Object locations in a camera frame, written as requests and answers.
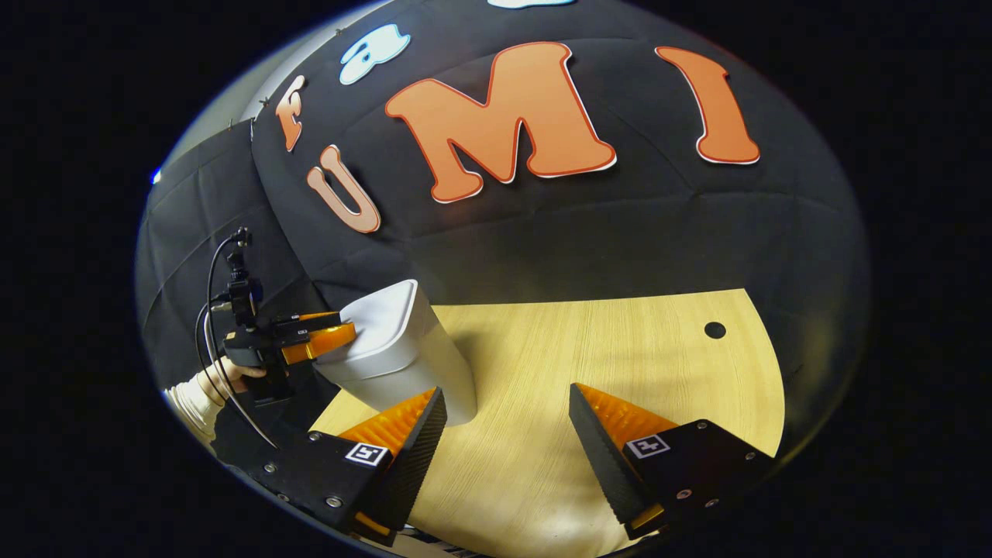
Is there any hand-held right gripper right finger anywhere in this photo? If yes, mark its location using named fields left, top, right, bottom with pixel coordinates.
left=568, top=382, right=776, bottom=541

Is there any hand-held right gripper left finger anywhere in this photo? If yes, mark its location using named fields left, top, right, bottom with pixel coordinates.
left=263, top=387, right=449, bottom=547

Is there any white desktop garbage bin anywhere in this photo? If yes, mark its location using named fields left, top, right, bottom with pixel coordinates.
left=314, top=279, right=479, bottom=427

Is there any wooden desktop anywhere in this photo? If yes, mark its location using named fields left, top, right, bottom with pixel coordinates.
left=310, top=288, right=786, bottom=558

